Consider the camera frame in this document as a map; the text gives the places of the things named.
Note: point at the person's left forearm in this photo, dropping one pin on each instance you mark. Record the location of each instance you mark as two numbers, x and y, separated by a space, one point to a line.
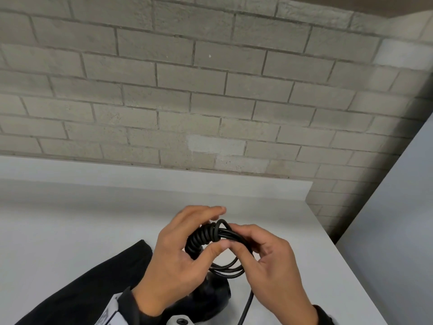
130 313

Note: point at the person's left hand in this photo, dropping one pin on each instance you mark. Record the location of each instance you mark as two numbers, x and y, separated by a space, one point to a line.
169 267

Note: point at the person's right forearm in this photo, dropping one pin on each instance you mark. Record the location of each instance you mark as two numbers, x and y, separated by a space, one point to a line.
321 318

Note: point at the person's right hand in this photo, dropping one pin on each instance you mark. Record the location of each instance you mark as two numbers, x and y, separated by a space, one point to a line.
280 274

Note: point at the black rounded device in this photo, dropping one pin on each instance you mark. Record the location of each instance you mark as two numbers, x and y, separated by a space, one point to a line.
209 296

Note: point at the person's left thumb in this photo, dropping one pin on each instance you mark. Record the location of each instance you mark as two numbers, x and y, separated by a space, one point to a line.
214 252

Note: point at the white camera bracket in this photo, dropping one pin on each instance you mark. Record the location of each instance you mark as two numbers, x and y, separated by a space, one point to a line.
181 321

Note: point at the black cloth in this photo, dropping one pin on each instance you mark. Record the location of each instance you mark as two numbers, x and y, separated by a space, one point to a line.
84 287

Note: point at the white panel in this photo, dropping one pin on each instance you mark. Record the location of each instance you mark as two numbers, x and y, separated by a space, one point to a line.
395 233

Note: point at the person's right thumb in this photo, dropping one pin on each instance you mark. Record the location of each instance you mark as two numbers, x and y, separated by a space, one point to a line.
248 263

